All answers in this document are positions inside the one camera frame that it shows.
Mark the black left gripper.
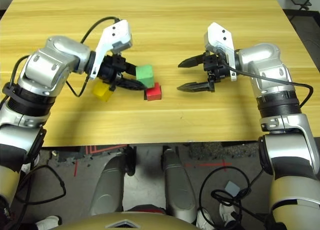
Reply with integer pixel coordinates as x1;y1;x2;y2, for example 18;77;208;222
98;54;147;91

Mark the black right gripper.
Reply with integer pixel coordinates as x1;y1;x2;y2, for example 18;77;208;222
176;51;232;93

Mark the green wooden block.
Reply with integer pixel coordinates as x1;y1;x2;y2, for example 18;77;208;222
135;64;154;89

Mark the red wooden block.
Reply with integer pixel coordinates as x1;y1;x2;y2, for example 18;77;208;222
144;82;162;102

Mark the yellow wooden block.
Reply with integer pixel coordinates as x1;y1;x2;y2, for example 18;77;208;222
91;80;114;103

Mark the silver robot right leg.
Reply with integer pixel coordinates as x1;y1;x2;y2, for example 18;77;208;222
162;148;198;225

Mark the silver robot leg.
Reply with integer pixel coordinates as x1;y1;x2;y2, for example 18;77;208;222
162;148;198;225
89;154;125;217

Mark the silver robot left leg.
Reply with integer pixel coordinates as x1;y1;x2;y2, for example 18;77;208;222
89;154;125;217

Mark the black stand with tablet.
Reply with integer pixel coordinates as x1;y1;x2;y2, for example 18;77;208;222
287;0;313;12

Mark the white shoe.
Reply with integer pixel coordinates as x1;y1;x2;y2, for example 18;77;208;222
34;215;62;230
219;202;238;227
197;207;216;230

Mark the gold robot torso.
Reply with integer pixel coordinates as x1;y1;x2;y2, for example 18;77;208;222
49;211;201;230

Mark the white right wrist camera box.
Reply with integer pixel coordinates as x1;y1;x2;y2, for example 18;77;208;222
203;22;238;82

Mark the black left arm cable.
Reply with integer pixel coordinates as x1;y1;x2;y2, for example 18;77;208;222
9;16;122;98

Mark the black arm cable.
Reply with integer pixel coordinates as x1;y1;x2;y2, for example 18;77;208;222
219;57;315;110
9;16;122;98

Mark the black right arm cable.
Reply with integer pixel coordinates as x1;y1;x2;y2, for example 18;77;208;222
219;57;315;110

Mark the black floor cable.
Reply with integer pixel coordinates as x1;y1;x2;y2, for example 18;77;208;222
199;166;276;230

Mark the black hanging cable loop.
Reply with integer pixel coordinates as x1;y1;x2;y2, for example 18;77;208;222
13;164;68;230

